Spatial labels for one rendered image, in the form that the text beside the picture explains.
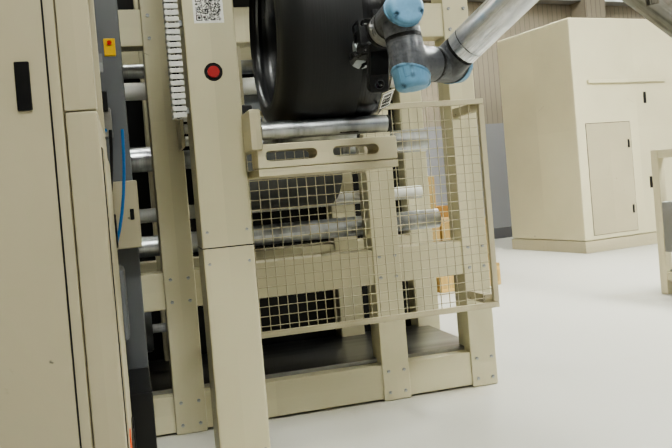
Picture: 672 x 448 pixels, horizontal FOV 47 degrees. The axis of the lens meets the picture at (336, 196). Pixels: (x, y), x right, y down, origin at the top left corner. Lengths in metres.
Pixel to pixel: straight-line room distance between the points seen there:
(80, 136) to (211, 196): 0.74
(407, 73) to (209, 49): 0.63
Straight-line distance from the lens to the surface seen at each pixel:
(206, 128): 1.97
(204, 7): 2.02
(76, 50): 1.29
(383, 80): 1.75
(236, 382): 2.03
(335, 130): 1.96
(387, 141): 1.97
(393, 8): 1.57
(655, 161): 4.63
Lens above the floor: 0.75
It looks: 1 degrees down
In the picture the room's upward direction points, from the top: 5 degrees counter-clockwise
